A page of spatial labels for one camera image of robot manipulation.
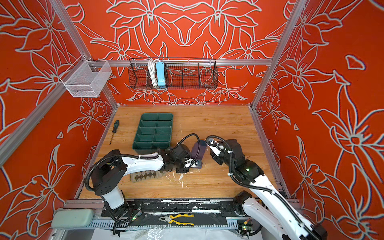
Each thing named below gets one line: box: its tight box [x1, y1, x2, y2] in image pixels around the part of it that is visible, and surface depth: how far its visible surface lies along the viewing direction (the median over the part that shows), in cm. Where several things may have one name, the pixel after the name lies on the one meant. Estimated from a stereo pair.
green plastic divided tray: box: [132, 113, 174, 155], surface depth 103 cm
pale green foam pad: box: [51, 208, 94, 229], surface depth 70 cm
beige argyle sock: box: [130, 170, 163, 183], surface depth 85 cm
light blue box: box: [156, 62, 166, 89], surface depth 92 cm
